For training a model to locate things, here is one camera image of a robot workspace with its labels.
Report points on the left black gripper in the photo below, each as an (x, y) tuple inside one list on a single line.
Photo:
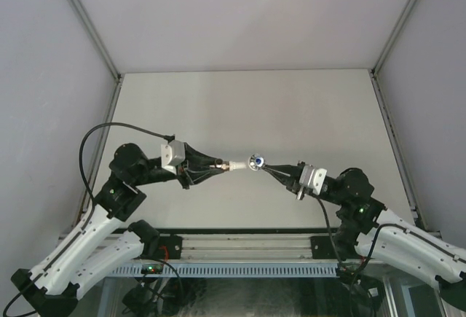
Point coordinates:
[(195, 161)]

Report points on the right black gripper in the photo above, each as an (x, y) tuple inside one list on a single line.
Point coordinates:
[(285, 178)]

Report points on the silver threaded pipe fitting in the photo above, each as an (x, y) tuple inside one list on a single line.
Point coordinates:
[(223, 165)]

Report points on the white plastic water faucet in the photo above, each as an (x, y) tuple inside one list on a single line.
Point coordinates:
[(253, 163)]

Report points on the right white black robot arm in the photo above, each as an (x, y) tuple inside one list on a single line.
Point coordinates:
[(371, 230)]

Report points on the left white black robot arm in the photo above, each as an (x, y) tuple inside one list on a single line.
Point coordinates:
[(55, 285)]

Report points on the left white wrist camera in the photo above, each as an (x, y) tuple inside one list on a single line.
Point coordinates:
[(172, 155)]

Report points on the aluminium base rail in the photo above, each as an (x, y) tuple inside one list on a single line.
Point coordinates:
[(204, 245)]

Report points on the grey slotted cable duct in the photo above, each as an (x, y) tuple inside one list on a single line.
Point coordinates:
[(228, 270)]

